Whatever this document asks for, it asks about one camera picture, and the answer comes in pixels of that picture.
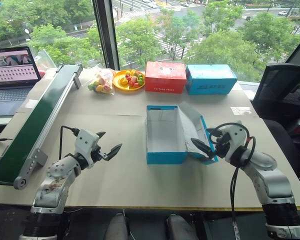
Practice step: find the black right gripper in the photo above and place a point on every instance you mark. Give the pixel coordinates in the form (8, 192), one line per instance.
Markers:
(222, 146)

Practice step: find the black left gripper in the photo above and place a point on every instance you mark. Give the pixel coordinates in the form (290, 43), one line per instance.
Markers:
(98, 152)

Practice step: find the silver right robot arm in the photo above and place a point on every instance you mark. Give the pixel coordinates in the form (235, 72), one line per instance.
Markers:
(272, 180)

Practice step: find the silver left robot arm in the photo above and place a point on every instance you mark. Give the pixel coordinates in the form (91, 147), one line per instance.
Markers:
(53, 182)

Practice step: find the blue shoe box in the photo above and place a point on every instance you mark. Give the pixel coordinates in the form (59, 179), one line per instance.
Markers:
(210, 80)
(165, 135)

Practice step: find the green conveyor belt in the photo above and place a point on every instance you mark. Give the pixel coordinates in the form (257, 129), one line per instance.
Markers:
(32, 125)

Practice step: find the red shoe box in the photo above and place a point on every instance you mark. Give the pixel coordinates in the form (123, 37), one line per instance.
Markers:
(165, 77)

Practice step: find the clear tape patch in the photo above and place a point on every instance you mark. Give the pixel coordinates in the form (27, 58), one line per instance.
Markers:
(240, 110)

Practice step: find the yellow plate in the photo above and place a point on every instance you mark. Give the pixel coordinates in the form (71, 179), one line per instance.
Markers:
(120, 86)

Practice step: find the clear bag of toy fruit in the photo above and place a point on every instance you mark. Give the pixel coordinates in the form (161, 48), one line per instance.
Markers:
(101, 81)

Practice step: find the yellow toy fruit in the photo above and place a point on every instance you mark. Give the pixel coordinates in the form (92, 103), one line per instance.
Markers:
(123, 81)

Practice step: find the red toy fruit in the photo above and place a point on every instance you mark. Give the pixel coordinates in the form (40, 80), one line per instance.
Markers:
(133, 79)

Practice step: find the green toy fruit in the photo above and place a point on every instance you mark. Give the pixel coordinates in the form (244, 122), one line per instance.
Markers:
(140, 80)

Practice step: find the grey rounded shape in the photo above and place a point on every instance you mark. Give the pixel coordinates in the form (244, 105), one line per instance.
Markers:
(180, 227)
(117, 226)

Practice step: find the black office chair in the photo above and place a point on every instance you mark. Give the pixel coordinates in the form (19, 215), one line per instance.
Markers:
(282, 100)

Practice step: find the clear plastic bag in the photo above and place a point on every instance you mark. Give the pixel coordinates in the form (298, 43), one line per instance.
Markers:
(45, 61)

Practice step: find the grey laptop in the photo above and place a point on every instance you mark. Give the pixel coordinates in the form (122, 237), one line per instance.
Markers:
(10, 82)

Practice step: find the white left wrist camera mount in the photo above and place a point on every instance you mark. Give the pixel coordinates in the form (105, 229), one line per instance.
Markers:
(86, 140)

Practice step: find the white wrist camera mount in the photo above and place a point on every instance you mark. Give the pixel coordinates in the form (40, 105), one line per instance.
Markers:
(86, 140)
(236, 136)

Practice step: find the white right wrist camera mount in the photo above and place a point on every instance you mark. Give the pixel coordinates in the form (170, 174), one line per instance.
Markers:
(236, 136)

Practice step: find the dark window frame pillar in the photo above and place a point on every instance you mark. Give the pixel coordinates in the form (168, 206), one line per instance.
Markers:
(105, 32)

